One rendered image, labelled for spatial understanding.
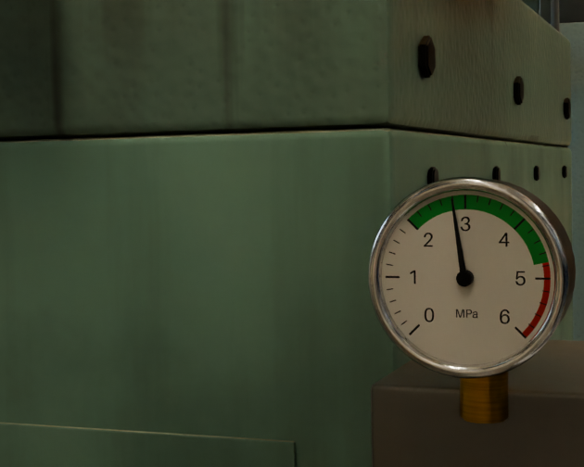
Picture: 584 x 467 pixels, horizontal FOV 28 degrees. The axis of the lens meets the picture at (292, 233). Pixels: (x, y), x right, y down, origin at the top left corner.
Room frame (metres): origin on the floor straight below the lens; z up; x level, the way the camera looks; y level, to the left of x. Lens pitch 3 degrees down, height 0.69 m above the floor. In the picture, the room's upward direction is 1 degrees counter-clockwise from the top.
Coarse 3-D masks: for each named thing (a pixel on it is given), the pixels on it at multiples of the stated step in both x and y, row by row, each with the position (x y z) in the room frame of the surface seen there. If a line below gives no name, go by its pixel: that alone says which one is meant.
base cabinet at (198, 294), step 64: (384, 128) 0.44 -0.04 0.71; (0, 192) 0.49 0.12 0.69; (64, 192) 0.48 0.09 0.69; (128, 192) 0.47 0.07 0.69; (192, 192) 0.46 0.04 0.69; (256, 192) 0.45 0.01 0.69; (320, 192) 0.44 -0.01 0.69; (384, 192) 0.43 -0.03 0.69; (0, 256) 0.49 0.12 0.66; (64, 256) 0.48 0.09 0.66; (128, 256) 0.47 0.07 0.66; (192, 256) 0.46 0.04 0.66; (256, 256) 0.45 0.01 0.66; (320, 256) 0.44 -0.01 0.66; (0, 320) 0.49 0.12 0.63; (64, 320) 0.48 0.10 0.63; (128, 320) 0.47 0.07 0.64; (192, 320) 0.46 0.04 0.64; (256, 320) 0.45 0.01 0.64; (320, 320) 0.44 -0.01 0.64; (0, 384) 0.49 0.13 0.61; (64, 384) 0.48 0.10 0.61; (128, 384) 0.47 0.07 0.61; (192, 384) 0.46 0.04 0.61; (256, 384) 0.45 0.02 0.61; (320, 384) 0.44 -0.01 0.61; (0, 448) 0.49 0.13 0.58; (64, 448) 0.48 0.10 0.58; (128, 448) 0.47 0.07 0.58; (192, 448) 0.46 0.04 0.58; (256, 448) 0.45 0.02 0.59; (320, 448) 0.44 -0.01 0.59
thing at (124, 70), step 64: (0, 0) 0.49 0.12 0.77; (64, 0) 0.48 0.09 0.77; (128, 0) 0.47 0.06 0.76; (192, 0) 0.46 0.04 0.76; (256, 0) 0.45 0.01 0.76; (320, 0) 0.44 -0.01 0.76; (384, 0) 0.43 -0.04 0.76; (448, 0) 0.53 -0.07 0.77; (512, 0) 0.69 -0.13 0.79; (0, 64) 0.49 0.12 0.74; (64, 64) 0.48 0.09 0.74; (128, 64) 0.47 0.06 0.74; (192, 64) 0.46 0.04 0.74; (256, 64) 0.45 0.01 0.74; (320, 64) 0.44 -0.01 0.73; (384, 64) 0.43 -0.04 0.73; (448, 64) 0.53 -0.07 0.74; (512, 64) 0.69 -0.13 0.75; (0, 128) 0.49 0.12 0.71; (64, 128) 0.48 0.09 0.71; (128, 128) 0.47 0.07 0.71; (192, 128) 0.46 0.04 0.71; (256, 128) 0.45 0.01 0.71; (320, 128) 0.45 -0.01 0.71; (448, 128) 0.53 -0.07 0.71; (512, 128) 0.69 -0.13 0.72
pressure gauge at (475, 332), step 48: (432, 192) 0.36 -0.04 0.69; (480, 192) 0.36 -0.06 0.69; (528, 192) 0.38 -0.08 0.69; (384, 240) 0.37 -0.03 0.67; (432, 240) 0.36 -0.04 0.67; (480, 240) 0.36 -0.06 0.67; (528, 240) 0.35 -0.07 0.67; (384, 288) 0.37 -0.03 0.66; (432, 288) 0.36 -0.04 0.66; (480, 288) 0.36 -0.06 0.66; (528, 288) 0.35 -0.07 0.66; (432, 336) 0.36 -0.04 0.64; (480, 336) 0.36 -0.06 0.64; (528, 336) 0.35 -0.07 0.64; (480, 384) 0.38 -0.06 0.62
